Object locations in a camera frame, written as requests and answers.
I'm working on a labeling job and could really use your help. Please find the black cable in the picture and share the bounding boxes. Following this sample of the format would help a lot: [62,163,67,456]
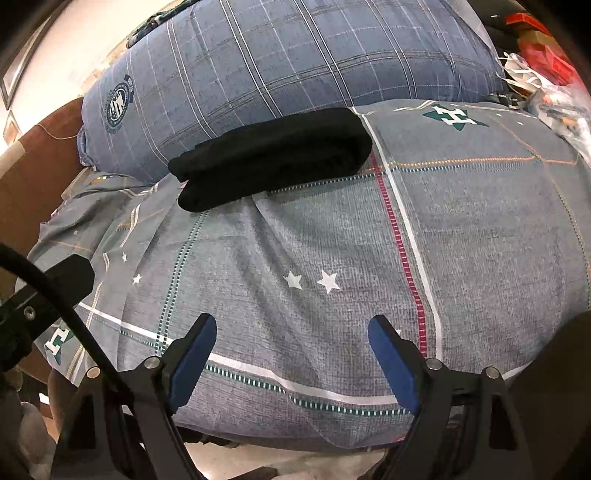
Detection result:
[0,243,136,398]

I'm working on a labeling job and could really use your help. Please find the blue plaid pillow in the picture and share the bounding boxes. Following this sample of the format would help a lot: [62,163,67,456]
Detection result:
[77,0,504,184]

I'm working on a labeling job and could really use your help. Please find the grey star-patterned bedsheet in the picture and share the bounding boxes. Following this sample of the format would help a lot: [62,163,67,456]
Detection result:
[29,100,590,450]

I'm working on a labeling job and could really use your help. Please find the black pants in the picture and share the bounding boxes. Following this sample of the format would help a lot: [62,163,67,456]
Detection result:
[168,108,373,213]

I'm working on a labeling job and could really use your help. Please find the red and white clutter pile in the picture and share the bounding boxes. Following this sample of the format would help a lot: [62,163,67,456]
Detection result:
[500,11,590,161]

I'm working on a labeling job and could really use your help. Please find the brown wooden headboard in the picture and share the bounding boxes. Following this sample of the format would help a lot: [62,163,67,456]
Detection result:
[0,98,82,255]

